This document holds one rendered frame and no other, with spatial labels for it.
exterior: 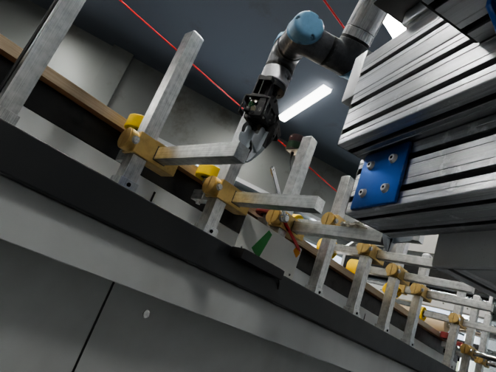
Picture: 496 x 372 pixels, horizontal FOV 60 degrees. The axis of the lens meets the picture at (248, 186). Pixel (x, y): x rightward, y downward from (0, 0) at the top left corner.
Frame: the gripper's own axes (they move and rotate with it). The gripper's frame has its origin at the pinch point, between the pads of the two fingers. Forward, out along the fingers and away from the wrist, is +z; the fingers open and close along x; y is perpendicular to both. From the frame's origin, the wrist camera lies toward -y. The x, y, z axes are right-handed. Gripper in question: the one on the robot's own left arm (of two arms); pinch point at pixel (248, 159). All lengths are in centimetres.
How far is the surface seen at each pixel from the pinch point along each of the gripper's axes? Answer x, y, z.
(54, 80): -38.0, 28.7, 2.1
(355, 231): 25.0, -22.2, 5.1
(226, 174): -5.9, -2.8, 4.1
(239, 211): -2.4, -10.0, 10.7
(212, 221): -5.4, -4.0, 16.4
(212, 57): -267, -295, -260
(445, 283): 48, -94, -4
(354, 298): 21, -73, 14
